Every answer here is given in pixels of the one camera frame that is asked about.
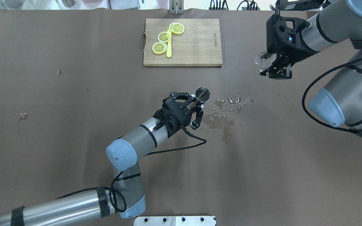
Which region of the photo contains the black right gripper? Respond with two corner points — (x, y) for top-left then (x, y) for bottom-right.
(260, 31), (313, 79)

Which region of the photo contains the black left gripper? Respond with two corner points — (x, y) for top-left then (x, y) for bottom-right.
(153, 92), (204, 138)

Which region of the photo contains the clear glass measuring cup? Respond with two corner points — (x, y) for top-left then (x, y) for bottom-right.
(254, 51), (277, 72)

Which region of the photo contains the steel jigger cup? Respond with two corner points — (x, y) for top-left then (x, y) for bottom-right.
(191, 86), (211, 107)

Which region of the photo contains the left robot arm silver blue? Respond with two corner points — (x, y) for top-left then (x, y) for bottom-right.
(0, 92), (210, 226)

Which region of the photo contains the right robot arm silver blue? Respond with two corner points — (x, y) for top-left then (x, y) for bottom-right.
(260, 0), (362, 138)

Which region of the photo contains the yellow plastic knife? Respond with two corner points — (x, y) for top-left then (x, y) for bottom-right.
(166, 28), (172, 58)

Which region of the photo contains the bamboo cutting board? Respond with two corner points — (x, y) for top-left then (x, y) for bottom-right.
(143, 19), (223, 67)

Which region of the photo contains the lemon slice near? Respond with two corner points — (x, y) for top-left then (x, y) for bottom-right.
(152, 42), (167, 54)

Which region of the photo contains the lemon slice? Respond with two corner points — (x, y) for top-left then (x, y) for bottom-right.
(157, 31), (172, 43)
(168, 22), (185, 35)
(152, 42), (167, 54)

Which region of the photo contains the lemon slice middle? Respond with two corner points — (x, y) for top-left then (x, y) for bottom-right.
(157, 31), (172, 43)

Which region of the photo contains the lemon slice far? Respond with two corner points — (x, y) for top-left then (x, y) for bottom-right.
(168, 22), (185, 35)

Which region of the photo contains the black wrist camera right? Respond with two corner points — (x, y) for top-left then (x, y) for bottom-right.
(266, 14), (310, 55)

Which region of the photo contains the black camera cable right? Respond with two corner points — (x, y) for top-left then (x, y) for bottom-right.
(302, 46), (362, 134)

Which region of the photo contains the aluminium frame post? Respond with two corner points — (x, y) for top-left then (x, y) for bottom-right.
(168, 0), (185, 15)

